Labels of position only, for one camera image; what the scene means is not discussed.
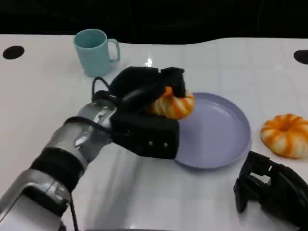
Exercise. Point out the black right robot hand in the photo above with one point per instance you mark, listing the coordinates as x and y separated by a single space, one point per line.
276 190

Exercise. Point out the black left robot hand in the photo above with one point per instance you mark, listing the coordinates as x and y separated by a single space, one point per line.
134 84

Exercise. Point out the orange and white bread roll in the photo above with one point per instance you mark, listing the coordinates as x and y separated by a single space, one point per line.
175 108
276 143

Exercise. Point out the pale green mug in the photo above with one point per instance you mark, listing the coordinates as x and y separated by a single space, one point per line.
92 57

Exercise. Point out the lilac plate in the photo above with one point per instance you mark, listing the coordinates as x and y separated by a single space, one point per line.
211 134

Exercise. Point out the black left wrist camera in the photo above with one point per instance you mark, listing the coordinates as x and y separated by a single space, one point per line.
149 134

